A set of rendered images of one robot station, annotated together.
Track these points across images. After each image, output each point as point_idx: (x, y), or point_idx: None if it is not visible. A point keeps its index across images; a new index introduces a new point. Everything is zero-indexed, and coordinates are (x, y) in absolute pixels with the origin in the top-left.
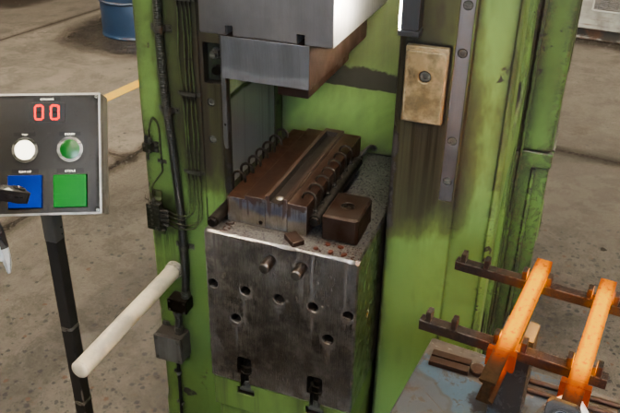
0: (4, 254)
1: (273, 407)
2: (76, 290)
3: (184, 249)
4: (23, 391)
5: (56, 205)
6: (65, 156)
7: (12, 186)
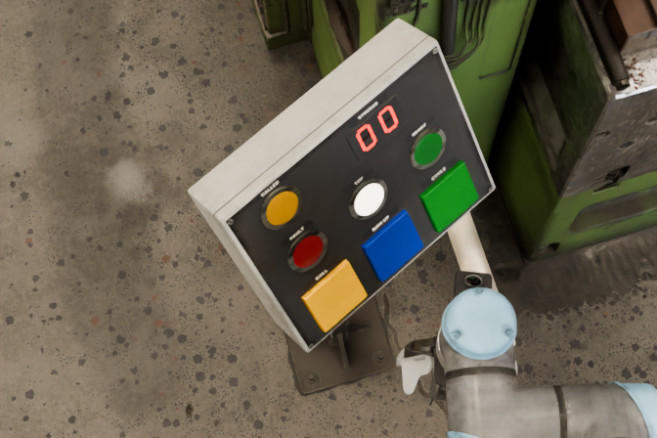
0: (515, 369)
1: (643, 182)
2: (1, 113)
3: None
4: (138, 317)
5: (442, 228)
6: (426, 162)
7: (467, 287)
